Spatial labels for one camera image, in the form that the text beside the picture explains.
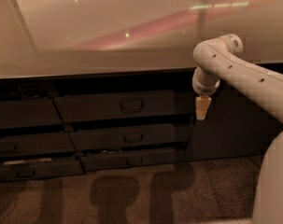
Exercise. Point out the dark counter cabinet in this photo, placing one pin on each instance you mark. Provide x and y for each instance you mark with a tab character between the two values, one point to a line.
38	88

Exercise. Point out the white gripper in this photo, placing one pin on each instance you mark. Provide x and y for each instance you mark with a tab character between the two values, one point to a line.
205	88

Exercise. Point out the dark cabinet door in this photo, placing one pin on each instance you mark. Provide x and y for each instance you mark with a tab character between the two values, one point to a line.
234	127

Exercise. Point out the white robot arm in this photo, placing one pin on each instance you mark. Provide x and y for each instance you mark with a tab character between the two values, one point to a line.
219	59

